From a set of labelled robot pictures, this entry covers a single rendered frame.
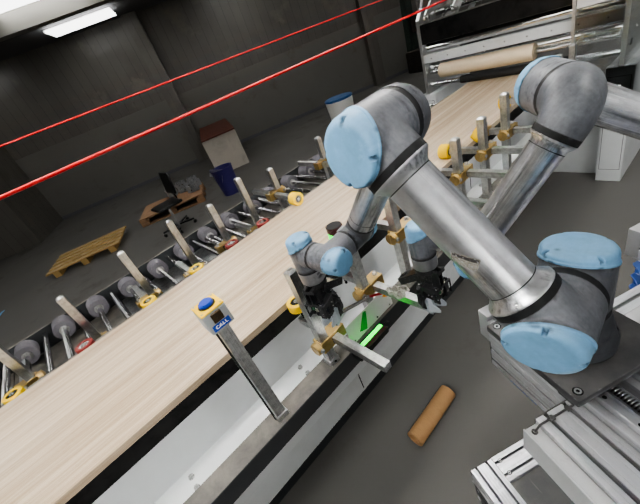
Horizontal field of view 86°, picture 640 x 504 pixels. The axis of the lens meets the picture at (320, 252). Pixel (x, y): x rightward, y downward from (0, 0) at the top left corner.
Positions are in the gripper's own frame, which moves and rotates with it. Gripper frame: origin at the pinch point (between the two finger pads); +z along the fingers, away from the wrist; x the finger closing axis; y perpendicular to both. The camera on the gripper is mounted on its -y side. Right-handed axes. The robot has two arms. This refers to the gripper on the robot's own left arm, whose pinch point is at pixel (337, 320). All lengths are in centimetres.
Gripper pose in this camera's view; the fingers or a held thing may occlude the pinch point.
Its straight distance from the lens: 115.5
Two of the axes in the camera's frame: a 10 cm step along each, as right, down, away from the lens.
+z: 3.2, 8.0, 5.1
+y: -4.2, 6.0, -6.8
